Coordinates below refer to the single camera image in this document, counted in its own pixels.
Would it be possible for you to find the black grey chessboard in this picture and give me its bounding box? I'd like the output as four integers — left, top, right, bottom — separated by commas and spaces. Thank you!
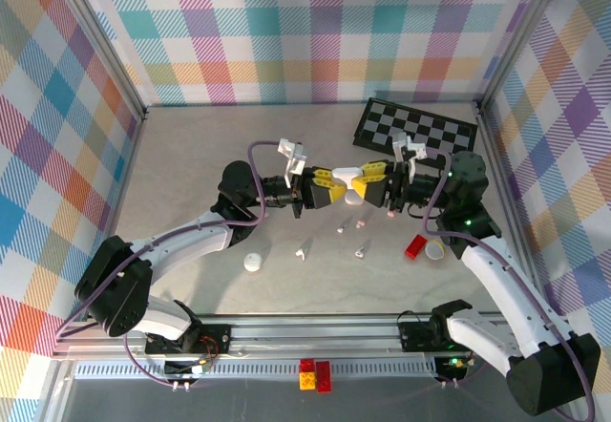
351, 96, 480, 161

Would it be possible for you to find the long red toy brick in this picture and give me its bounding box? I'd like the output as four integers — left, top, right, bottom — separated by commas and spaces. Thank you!
315, 360, 333, 392

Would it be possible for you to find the black controller board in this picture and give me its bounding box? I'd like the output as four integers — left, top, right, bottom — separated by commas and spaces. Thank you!
163, 358, 215, 379
434, 355, 478, 378

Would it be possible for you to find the aluminium side rail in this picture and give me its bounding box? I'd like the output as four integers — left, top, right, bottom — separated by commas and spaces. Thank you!
474, 104, 545, 311
84, 106, 150, 322

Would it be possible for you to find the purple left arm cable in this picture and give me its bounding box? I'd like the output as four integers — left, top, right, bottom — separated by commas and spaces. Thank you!
55, 139, 287, 388

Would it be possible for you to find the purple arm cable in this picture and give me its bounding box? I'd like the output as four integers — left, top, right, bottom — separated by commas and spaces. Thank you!
423, 150, 597, 421
55, 139, 287, 388

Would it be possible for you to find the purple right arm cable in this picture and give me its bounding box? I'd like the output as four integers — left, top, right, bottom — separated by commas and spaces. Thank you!
423, 150, 597, 421

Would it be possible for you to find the thin black cable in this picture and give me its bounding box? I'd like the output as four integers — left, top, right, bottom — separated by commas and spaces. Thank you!
408, 201, 432, 225

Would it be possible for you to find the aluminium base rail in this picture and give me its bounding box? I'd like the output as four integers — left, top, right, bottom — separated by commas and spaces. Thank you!
52, 311, 577, 361

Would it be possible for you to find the aluminium frame post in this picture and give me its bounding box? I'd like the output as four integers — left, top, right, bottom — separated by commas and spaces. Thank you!
475, 0, 568, 114
47, 0, 147, 120

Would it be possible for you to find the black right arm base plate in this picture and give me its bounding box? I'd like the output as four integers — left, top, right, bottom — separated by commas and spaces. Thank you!
397, 310, 453, 352

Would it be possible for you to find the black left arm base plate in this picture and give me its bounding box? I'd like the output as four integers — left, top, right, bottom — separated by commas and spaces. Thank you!
144, 324, 233, 354

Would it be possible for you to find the white slotted cable duct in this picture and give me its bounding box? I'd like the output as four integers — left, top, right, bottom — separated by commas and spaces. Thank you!
74, 362, 438, 380

